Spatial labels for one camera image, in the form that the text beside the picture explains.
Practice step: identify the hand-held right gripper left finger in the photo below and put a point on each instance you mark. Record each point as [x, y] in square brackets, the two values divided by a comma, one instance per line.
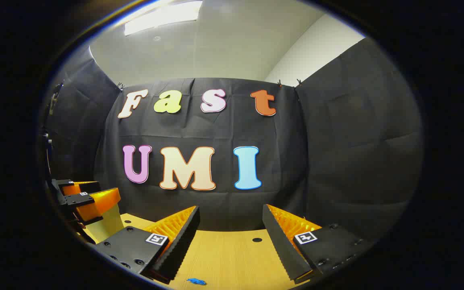
[181, 241]

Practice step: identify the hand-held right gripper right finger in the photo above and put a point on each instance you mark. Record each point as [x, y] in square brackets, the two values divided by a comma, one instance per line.
[282, 245]

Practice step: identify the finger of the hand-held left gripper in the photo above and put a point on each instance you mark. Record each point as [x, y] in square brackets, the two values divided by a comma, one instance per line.
[79, 199]
[89, 186]

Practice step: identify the green desktop garbage bin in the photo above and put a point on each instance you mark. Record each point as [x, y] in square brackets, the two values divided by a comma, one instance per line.
[105, 227]

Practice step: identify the blue paper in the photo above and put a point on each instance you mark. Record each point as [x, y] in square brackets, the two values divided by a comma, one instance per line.
[195, 281]

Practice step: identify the wooden desktop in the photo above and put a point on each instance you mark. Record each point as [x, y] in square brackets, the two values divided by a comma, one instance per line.
[232, 257]

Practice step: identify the black backdrop cloth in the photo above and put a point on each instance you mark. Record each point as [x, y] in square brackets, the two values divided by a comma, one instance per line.
[216, 129]

